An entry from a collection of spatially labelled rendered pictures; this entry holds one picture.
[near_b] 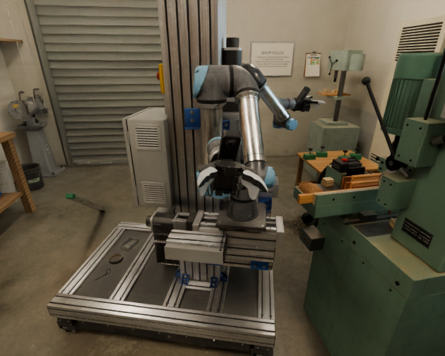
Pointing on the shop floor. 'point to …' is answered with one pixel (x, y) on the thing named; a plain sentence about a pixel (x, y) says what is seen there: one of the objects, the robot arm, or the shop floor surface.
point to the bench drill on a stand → (353, 59)
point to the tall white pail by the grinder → (5, 184)
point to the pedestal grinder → (35, 131)
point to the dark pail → (33, 176)
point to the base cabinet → (374, 308)
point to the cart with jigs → (323, 157)
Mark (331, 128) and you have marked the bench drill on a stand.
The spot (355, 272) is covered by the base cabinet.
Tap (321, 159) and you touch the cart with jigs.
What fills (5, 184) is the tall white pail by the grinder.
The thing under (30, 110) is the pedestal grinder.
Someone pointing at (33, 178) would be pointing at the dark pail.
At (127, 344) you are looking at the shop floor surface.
